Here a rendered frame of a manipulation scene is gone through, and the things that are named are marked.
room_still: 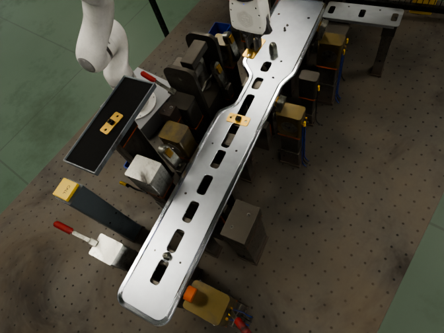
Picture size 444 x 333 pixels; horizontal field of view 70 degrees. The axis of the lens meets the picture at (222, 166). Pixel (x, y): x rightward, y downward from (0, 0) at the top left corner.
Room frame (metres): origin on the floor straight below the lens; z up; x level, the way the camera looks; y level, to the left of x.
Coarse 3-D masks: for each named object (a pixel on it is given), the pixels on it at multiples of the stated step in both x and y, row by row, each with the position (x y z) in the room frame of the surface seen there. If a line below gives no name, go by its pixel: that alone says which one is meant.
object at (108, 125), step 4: (116, 112) 0.80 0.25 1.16; (112, 116) 0.79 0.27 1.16; (120, 116) 0.78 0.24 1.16; (108, 120) 0.77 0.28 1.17; (112, 120) 0.76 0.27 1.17; (116, 120) 0.77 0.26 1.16; (104, 124) 0.77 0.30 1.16; (108, 124) 0.76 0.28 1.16; (112, 124) 0.76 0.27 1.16; (104, 128) 0.76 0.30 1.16; (108, 128) 0.75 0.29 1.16; (112, 128) 0.74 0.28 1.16; (104, 132) 0.74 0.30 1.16; (108, 132) 0.73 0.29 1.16
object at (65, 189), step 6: (66, 180) 0.62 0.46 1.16; (60, 186) 0.61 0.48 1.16; (66, 186) 0.60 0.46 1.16; (72, 186) 0.59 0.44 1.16; (78, 186) 0.59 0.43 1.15; (54, 192) 0.60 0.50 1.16; (60, 192) 0.59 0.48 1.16; (66, 192) 0.58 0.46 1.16; (72, 192) 0.58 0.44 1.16; (66, 198) 0.56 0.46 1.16
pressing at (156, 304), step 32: (288, 0) 1.17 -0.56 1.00; (288, 32) 0.99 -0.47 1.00; (256, 64) 0.90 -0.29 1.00; (288, 64) 0.83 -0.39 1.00; (256, 96) 0.75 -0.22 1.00; (224, 128) 0.68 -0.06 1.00; (256, 128) 0.62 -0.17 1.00; (192, 160) 0.61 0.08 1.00; (224, 160) 0.56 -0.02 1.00; (192, 192) 0.49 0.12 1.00; (224, 192) 0.45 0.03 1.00; (160, 224) 0.44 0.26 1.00; (192, 224) 0.39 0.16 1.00; (160, 256) 0.34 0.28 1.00; (192, 256) 0.29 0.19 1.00; (128, 288) 0.29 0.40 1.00; (160, 288) 0.25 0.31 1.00; (160, 320) 0.17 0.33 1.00
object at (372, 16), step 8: (328, 8) 1.02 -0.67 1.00; (336, 8) 1.00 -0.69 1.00; (344, 8) 0.99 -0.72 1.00; (352, 8) 0.97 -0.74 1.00; (360, 8) 0.95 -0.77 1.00; (368, 8) 0.93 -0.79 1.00; (376, 8) 0.91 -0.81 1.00; (384, 8) 0.90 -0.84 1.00; (392, 8) 0.88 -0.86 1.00; (328, 16) 0.98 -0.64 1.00; (336, 16) 0.96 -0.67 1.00; (344, 16) 0.95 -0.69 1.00; (352, 16) 0.93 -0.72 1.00; (368, 16) 0.89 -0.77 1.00; (376, 16) 0.88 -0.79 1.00; (384, 16) 0.86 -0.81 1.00; (400, 16) 0.83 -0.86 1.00; (368, 24) 0.86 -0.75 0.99; (376, 24) 0.84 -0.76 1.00; (384, 24) 0.82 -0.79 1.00; (392, 24) 0.80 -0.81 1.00
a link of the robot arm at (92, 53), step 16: (96, 0) 0.95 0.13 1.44; (112, 0) 1.06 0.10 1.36; (96, 16) 1.04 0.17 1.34; (112, 16) 1.07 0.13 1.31; (80, 32) 1.12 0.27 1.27; (96, 32) 1.07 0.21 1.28; (80, 48) 1.10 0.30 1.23; (96, 48) 1.07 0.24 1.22; (80, 64) 1.11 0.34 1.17; (96, 64) 1.07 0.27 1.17
